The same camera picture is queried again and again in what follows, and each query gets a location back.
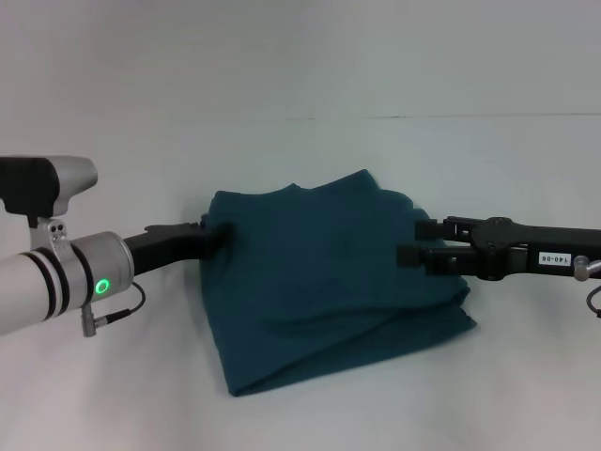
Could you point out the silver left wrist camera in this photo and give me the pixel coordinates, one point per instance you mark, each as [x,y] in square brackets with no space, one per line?
[42,188]

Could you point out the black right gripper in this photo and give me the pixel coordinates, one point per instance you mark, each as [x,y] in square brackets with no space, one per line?
[530,251]

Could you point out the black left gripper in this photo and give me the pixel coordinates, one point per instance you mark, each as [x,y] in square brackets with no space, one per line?
[164,249]

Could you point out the teal blue t-shirt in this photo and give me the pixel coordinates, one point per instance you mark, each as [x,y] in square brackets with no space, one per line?
[328,282]

